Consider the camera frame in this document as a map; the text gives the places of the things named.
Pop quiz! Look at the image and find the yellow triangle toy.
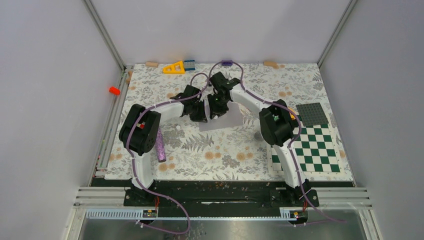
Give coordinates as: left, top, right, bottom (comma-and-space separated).
162, 61, 185, 75

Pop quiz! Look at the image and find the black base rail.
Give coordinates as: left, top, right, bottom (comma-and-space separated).
76, 179, 354, 219

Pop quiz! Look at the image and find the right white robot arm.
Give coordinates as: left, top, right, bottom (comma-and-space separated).
207, 72, 307, 206

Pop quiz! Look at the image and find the wooden block left back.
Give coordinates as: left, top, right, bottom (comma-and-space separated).
145, 61, 159, 68

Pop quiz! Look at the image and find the green white chessboard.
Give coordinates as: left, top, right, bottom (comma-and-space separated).
266, 114, 342, 174

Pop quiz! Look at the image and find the blue grey lego brick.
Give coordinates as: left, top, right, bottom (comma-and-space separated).
183, 59, 196, 71

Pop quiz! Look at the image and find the floral table mat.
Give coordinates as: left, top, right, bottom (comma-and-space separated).
118, 63, 353, 182

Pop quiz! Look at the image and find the wooden block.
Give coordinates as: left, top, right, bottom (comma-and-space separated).
263, 61, 279, 69
145, 61, 159, 68

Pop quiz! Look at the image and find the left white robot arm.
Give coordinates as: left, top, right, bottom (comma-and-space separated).
118, 85, 205, 206

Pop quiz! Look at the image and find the orange red cylinder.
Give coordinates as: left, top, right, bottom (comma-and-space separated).
108, 86, 121, 96

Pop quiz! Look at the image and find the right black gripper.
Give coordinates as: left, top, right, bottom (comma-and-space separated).
207, 92, 229, 120

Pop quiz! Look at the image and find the lego toy on chessboard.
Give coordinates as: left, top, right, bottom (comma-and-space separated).
288, 107, 297, 120

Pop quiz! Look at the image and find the dark purple lego brick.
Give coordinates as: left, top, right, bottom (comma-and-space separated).
221, 60, 233, 66

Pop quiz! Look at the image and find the purple glitter microphone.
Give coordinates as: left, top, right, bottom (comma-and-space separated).
154, 128, 167, 163

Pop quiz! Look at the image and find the black microphone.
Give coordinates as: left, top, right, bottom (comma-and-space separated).
253, 131, 263, 141

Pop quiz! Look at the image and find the wooden block right back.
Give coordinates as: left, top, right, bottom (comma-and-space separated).
263, 61, 279, 69

